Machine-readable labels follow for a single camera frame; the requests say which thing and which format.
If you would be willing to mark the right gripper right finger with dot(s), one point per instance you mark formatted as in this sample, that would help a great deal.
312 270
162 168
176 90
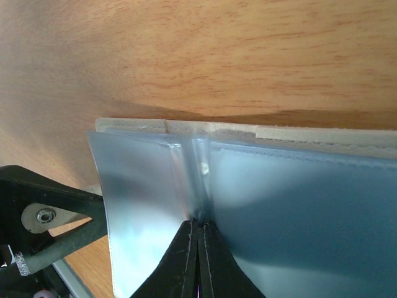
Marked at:
219 275

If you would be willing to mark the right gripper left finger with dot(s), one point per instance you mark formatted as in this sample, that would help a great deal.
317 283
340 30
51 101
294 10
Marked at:
176 273

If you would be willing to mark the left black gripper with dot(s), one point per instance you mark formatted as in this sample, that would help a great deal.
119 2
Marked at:
42 221

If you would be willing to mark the beige card holder wallet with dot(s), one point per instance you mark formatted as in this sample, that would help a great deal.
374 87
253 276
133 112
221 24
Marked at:
305 212

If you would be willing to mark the aluminium rail frame front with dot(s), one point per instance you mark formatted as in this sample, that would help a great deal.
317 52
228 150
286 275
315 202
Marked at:
72 281

